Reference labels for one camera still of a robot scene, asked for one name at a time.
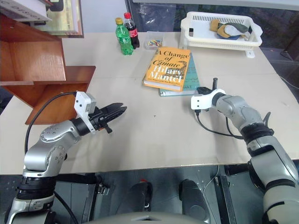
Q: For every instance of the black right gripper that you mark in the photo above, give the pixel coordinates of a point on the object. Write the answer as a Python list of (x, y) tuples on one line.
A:
[(209, 91)]

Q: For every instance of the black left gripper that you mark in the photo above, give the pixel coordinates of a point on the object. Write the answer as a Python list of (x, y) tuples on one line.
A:
[(99, 120)]

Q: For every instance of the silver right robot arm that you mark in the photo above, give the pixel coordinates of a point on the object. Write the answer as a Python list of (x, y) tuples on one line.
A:
[(236, 109)]

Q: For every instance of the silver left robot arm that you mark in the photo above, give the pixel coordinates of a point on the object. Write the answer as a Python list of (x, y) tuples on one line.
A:
[(46, 144)]

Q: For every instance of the teal paperback book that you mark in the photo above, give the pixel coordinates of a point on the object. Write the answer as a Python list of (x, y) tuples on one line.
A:
[(192, 79)]

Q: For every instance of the yellow hardcover book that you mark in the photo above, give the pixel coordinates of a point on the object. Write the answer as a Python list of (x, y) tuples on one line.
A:
[(167, 67)]

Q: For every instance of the wooden bookshelf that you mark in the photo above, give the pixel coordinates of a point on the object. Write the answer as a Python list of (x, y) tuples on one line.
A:
[(35, 58)]

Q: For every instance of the gold cover book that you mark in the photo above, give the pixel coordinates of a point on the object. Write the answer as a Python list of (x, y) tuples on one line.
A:
[(67, 16)]

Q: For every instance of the grey hardcover book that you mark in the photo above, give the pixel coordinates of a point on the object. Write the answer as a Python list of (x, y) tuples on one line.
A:
[(21, 9)]

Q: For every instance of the white plastic basket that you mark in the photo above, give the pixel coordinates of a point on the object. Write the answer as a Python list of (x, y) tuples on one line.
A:
[(187, 30)]

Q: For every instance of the items inside basket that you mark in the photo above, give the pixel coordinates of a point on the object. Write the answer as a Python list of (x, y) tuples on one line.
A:
[(230, 30)]

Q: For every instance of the mustard yellow insole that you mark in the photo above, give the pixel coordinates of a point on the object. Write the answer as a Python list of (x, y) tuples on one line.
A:
[(215, 25)]

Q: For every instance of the small colourful pieces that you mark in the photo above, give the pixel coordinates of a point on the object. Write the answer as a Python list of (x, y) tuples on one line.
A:
[(154, 43)]

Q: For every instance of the clear plastic box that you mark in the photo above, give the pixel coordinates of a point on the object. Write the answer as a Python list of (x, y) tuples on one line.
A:
[(153, 38)]

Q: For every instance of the green plastic soda bottle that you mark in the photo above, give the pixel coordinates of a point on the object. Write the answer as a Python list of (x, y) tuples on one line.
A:
[(124, 38)]

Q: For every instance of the dark green insole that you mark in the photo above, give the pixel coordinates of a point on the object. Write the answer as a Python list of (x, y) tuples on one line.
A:
[(241, 27)]

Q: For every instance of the cola bottle with red cap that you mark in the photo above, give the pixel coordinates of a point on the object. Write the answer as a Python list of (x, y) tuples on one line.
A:
[(133, 31)]

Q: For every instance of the grey robot torso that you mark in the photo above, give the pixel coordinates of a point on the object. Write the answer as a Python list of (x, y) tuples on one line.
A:
[(144, 219)]

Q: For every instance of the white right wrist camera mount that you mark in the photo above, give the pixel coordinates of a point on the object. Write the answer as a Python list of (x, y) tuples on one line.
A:
[(201, 102)]

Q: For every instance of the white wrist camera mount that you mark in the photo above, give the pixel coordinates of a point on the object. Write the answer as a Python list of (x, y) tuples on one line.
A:
[(80, 100), (201, 102)]

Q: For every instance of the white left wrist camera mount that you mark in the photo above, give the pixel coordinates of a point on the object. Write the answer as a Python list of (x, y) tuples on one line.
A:
[(80, 100)]

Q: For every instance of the black table frame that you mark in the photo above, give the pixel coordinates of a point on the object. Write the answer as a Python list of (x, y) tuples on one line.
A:
[(77, 178)]

